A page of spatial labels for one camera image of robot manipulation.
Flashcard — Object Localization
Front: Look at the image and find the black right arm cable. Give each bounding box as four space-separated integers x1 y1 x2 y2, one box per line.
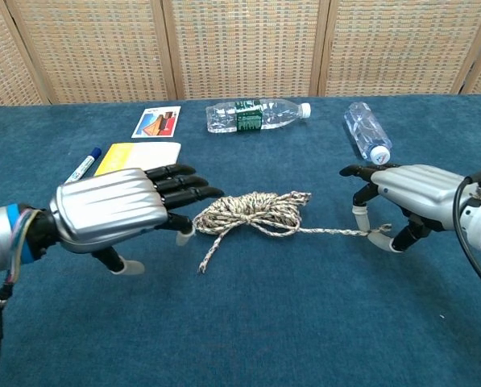
452 169 481 299

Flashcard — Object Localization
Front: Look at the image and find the blue label water bottle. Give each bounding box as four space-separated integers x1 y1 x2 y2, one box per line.
343 101 393 165

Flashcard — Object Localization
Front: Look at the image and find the green label water bottle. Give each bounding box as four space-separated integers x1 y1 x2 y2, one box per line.
205 98 313 135

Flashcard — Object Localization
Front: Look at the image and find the blue carpet table cover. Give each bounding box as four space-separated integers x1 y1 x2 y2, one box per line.
0 94 481 387

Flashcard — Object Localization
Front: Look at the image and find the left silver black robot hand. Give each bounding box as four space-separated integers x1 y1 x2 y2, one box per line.
46 163 225 276

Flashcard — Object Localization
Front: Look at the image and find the beige braided rope bundle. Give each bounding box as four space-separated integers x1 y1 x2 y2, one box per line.
192 190 393 274

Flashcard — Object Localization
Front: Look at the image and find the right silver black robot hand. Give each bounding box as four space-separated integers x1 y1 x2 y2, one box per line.
339 163 473 253

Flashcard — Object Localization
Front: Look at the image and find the multicolour wrist wire bundle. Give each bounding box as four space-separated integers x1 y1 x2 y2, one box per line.
4 207 39 291

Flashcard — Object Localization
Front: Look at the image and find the yellow white booklet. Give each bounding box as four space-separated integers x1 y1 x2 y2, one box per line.
93 141 183 177

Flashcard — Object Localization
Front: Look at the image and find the white blue marker pen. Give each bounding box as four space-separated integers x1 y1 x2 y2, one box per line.
64 146 103 185

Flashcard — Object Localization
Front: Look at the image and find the colourful picture card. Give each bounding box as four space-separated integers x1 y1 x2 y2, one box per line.
131 106 182 139

